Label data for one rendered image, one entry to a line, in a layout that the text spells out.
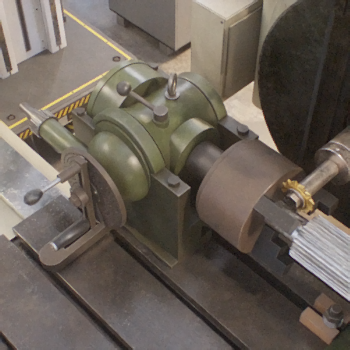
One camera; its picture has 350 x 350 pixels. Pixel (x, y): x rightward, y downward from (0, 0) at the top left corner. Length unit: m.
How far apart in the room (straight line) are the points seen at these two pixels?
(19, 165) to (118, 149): 0.76
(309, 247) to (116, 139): 0.41
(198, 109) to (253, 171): 0.22
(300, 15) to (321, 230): 0.40
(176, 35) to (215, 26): 1.88
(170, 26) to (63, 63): 0.65
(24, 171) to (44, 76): 1.01
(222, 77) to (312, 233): 0.51
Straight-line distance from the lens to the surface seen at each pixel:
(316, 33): 1.25
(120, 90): 1.25
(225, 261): 1.39
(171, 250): 1.37
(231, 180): 1.15
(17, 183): 1.92
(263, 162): 1.17
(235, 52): 1.49
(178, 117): 1.28
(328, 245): 1.14
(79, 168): 1.21
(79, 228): 1.33
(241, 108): 3.17
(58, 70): 2.91
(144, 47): 3.51
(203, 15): 1.46
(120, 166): 1.23
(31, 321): 1.35
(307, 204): 1.13
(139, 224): 1.42
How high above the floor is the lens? 2.16
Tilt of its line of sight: 49 degrees down
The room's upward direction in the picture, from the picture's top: straight up
